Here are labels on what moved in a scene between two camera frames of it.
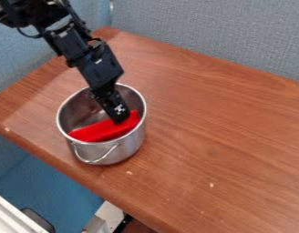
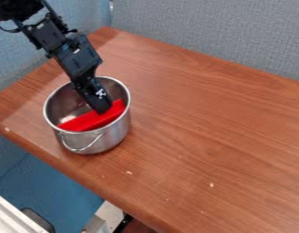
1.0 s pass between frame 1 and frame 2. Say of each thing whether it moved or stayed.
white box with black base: stayed
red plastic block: moved
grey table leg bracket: stayed
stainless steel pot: moved
